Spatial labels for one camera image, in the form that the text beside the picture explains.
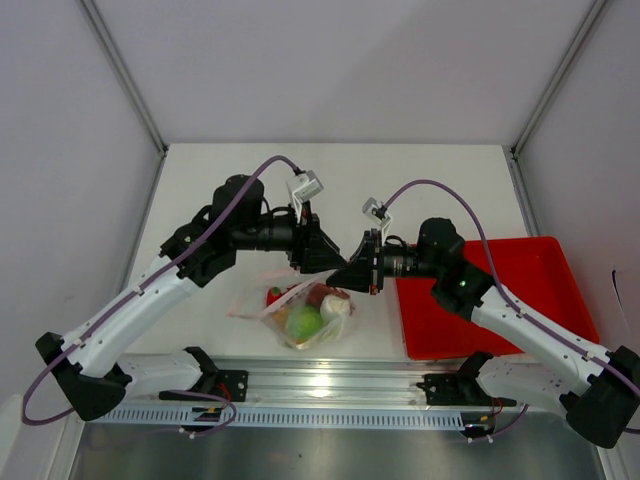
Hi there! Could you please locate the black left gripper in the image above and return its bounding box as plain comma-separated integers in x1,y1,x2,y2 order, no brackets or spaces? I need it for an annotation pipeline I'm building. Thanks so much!
233,200,347,275

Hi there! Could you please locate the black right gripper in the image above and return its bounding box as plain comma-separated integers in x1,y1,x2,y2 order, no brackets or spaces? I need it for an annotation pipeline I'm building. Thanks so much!
326,229,442,297

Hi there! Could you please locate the clear zip top bag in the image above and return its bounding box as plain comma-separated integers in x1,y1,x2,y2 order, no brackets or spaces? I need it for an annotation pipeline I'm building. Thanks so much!
228,269,356,350

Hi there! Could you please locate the green bumpy custard apple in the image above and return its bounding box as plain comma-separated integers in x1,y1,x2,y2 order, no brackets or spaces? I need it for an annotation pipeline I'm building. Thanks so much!
285,305,324,342

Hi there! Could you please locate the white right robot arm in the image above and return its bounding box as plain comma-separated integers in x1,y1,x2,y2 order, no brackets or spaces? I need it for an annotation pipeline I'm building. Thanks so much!
369,218,639,449

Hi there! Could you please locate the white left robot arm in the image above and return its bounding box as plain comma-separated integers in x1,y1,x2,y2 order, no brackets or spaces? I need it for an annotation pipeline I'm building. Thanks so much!
36,170,352,421

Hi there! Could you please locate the red plastic tray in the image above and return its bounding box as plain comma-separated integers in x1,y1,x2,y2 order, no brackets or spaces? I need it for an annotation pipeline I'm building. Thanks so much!
395,237,600,360

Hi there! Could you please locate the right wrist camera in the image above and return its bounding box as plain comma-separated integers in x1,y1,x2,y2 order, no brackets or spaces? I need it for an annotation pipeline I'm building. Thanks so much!
362,197,393,242

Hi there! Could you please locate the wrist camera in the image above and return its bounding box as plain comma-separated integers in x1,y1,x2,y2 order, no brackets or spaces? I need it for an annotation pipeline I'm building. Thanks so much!
286,170,324,221
362,197,393,242

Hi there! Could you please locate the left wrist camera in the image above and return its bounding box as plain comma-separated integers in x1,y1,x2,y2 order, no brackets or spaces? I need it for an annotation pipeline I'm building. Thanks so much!
286,170,324,221

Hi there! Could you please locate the aluminium rail frame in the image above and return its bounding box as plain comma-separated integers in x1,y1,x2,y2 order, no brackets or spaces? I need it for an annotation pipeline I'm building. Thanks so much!
67,355,611,411

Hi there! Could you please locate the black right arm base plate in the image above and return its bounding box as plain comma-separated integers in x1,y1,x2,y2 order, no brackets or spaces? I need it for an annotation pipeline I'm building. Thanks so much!
415,373,517,407

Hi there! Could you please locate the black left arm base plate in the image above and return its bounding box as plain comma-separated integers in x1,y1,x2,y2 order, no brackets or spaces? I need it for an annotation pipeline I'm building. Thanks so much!
189,370,249,403

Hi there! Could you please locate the right aluminium corner post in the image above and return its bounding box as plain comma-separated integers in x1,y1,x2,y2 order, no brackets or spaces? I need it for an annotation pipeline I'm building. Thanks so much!
509,0,614,156

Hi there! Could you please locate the aluminium corner post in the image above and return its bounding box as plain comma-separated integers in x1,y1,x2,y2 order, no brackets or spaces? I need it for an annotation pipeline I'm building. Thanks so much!
509,0,614,156
76,0,168,156

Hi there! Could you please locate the white slotted cable duct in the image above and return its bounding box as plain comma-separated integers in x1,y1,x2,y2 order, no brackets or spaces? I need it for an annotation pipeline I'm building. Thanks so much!
97,405,465,431

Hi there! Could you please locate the left aluminium corner post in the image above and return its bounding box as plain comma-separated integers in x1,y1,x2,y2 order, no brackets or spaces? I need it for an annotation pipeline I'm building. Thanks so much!
76,0,168,156

